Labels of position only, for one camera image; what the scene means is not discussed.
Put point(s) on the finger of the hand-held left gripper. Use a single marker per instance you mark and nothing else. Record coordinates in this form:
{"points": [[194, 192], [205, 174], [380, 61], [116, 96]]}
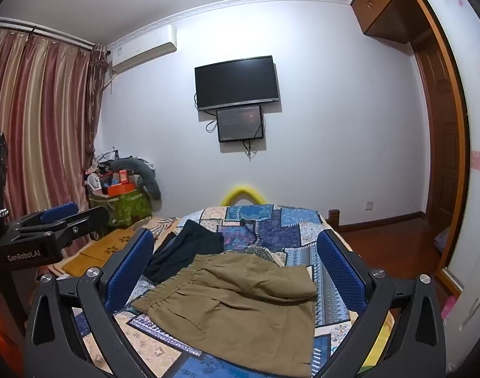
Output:
{"points": [[84, 224], [61, 212]]}

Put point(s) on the blue patchwork bed sheet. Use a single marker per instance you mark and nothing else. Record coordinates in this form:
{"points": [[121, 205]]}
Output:
{"points": [[271, 224]]}

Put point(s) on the white air conditioner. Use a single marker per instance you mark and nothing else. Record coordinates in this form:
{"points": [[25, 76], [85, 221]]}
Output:
{"points": [[143, 49]]}

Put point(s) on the wooden overhead cabinet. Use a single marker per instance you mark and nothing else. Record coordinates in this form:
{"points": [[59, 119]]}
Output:
{"points": [[381, 4]]}

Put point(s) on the yellow flower mat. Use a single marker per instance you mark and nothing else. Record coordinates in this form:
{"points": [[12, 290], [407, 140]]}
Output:
{"points": [[102, 248]]}

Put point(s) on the khaki pants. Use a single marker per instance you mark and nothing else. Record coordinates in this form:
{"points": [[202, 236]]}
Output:
{"points": [[240, 303]]}

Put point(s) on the black wall television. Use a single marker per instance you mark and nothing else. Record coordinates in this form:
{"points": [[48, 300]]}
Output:
{"points": [[237, 82]]}

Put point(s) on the brown wooden door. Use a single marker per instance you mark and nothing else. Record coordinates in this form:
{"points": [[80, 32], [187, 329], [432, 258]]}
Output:
{"points": [[440, 134]]}

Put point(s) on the green patterned storage box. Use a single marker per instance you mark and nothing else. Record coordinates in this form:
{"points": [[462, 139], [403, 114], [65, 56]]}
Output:
{"points": [[126, 206]]}

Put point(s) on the colourful plush blanket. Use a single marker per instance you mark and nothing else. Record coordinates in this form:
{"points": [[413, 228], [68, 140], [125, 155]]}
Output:
{"points": [[377, 342]]}

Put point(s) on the orange box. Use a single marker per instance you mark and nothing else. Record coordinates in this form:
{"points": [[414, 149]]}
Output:
{"points": [[120, 189]]}

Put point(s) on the wooden bed post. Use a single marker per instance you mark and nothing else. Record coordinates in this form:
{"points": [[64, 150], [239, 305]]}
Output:
{"points": [[333, 218]]}

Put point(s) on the yellow foam tube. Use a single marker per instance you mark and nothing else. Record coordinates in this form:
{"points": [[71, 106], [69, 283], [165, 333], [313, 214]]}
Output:
{"points": [[242, 195]]}

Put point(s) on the small black wall monitor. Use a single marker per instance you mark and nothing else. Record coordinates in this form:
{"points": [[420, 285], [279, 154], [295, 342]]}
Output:
{"points": [[240, 123]]}

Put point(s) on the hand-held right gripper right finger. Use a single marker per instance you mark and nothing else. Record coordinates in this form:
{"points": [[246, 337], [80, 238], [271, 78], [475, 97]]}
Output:
{"points": [[336, 262]]}

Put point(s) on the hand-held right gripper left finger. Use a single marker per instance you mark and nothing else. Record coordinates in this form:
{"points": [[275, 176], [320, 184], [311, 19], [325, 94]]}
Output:
{"points": [[134, 262]]}

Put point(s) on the pink striped curtain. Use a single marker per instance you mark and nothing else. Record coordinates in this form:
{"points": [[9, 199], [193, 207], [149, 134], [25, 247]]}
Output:
{"points": [[35, 126]]}

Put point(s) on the dark teal garment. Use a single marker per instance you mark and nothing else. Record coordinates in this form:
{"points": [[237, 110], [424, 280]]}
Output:
{"points": [[185, 250]]}

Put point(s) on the brown patterned curtain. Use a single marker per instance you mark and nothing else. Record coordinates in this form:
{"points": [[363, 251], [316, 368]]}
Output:
{"points": [[96, 106]]}

